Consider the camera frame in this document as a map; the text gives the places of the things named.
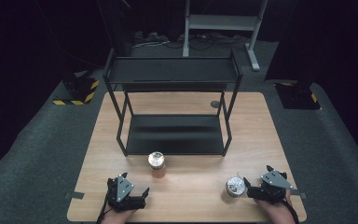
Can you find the black yellow striped stand base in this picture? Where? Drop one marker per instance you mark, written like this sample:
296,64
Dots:
79,90
298,96

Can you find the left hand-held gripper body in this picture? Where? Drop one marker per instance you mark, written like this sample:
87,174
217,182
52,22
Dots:
122,193

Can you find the grey tape strip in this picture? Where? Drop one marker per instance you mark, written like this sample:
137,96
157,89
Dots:
74,195
300,194

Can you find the glass jar of orange powder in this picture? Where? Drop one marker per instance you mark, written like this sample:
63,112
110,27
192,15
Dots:
156,161

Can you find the black metal shelf rack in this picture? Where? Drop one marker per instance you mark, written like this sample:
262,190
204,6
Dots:
174,133

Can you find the person's right hand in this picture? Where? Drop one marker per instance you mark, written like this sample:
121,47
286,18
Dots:
276,211

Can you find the glass jar of brown powder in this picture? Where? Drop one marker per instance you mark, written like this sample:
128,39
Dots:
235,186

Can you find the grey metal stand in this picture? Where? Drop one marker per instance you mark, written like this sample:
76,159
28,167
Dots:
222,22

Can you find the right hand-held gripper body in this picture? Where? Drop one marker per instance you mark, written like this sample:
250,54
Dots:
275,185

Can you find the person's left hand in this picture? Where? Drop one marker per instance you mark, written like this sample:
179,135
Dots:
118,217

